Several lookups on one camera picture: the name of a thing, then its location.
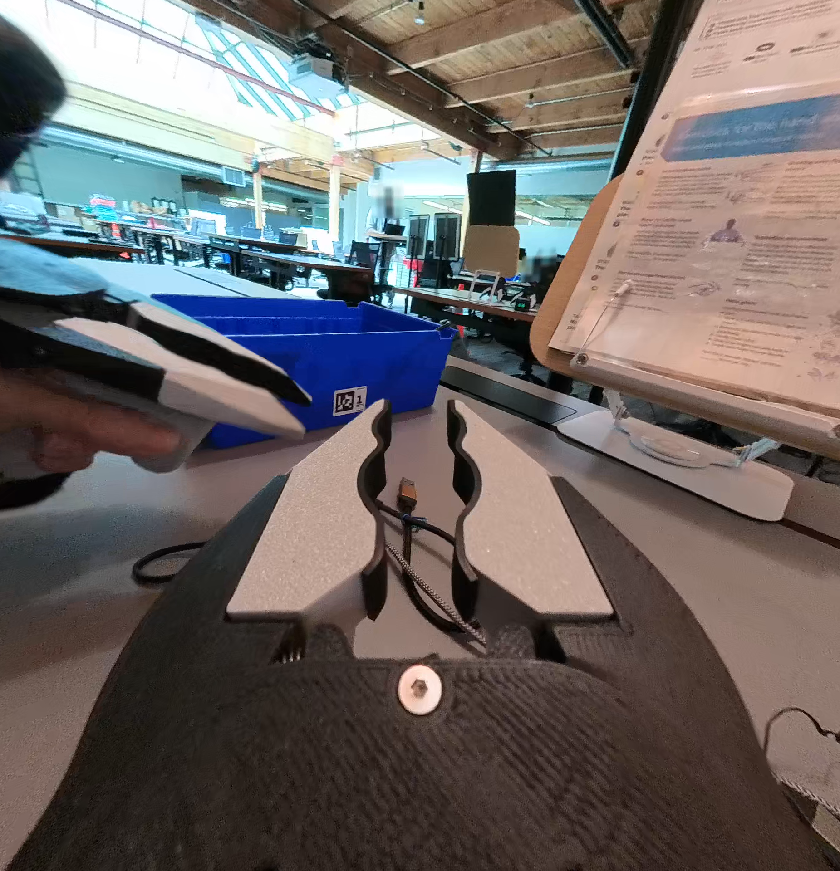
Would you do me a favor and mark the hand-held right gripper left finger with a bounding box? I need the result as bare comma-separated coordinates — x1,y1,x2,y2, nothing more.
224,399,393,623

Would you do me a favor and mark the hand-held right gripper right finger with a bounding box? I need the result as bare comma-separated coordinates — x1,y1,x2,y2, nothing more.
446,399,616,623

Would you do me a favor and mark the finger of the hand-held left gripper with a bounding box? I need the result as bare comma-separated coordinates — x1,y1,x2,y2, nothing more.
129,301,313,408
54,315,306,438

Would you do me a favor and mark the blue bin with tag sticker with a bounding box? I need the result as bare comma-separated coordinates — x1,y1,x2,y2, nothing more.
151,293,458,451

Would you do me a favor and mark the adjacent white desk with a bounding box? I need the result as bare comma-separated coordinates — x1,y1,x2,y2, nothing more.
69,257,305,302

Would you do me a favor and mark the grey desk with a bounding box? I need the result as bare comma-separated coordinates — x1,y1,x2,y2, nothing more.
0,359,840,871

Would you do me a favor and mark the long office desk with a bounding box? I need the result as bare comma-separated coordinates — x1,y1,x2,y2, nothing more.
209,235,374,295

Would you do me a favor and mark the neighbouring office desk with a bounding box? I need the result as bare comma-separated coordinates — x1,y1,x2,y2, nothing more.
393,286,538,325

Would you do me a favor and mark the person's left hand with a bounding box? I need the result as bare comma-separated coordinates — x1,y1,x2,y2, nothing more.
0,367,189,477

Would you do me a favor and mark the instruction sheet on stand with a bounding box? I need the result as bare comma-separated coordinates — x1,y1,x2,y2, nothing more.
529,173,840,524

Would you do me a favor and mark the ceiling projector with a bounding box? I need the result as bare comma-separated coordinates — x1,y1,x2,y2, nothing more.
287,53,347,102

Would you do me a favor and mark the tan wooden board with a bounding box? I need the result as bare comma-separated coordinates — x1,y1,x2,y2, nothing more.
462,225,521,274

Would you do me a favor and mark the black panel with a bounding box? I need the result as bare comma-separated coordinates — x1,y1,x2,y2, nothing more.
466,170,517,227

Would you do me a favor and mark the sheet with blue banner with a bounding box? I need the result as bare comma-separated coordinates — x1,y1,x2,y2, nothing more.
550,82,840,416

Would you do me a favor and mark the black metal pole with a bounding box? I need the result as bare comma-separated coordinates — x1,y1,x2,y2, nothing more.
607,0,708,183

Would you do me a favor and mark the large printed instruction sheet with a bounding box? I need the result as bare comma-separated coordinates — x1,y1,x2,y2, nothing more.
583,0,840,355

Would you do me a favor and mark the thin black wire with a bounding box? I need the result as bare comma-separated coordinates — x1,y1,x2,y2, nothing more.
761,706,840,783

